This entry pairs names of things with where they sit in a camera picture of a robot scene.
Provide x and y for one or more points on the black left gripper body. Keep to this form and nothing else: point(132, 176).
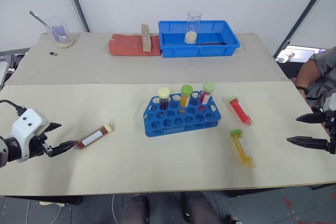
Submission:
point(39, 145)

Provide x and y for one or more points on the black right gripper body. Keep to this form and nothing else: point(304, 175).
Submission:
point(331, 134)

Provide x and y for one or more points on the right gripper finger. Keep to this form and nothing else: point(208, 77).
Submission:
point(307, 142)
point(312, 117)

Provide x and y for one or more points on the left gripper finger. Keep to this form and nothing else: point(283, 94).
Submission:
point(53, 126)
point(63, 148)

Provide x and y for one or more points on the person's bare forearm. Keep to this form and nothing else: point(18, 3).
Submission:
point(307, 74)

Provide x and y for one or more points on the brown liquid tube, cream cap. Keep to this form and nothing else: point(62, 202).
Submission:
point(93, 137)

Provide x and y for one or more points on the yellow liquid tube, green cap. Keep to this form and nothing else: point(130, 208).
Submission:
point(242, 149)

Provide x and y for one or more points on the red liquid tube, green cap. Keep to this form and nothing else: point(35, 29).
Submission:
point(240, 111)

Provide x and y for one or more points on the labelled red tube, green cap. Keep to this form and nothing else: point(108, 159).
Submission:
point(206, 94)

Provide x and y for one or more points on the dark liquid tube, yellow cap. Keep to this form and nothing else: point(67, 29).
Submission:
point(164, 99)

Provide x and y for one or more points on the blue test tube rack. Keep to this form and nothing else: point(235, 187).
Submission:
point(181, 119)

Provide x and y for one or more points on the orange liquid tube, green cap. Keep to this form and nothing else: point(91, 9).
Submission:
point(185, 95)

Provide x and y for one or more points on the grey shirt of person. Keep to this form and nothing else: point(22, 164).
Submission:
point(325, 77)

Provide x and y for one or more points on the bright screen device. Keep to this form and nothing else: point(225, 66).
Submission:
point(302, 53)

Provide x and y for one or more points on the small black clip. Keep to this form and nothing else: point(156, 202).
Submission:
point(53, 53)

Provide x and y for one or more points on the grey equipment beside table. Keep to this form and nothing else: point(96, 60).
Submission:
point(10, 64)

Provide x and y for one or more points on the glass beaker with powder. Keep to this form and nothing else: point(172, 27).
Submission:
point(61, 40)

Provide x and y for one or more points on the dark rounded shape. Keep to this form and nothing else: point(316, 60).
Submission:
point(135, 209)
point(200, 208)

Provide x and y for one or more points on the purple scoop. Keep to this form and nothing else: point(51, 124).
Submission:
point(59, 31)

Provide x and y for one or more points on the red brick block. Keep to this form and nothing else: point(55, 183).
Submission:
point(126, 45)

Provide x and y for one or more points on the blue plastic bin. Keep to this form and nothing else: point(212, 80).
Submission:
point(199, 48)

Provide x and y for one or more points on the clear cup with powder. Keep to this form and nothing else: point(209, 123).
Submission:
point(191, 32)

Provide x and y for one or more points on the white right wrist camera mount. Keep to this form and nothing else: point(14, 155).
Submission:
point(331, 103)

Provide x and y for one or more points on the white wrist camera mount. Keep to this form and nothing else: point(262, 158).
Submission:
point(27, 123)
point(331, 103)

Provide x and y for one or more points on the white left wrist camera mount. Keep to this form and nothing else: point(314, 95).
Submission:
point(27, 123)

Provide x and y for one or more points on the black table frame bar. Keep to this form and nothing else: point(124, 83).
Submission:
point(275, 188)

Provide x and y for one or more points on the grey metal frame pole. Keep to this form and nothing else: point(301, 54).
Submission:
point(304, 11)
point(77, 1)

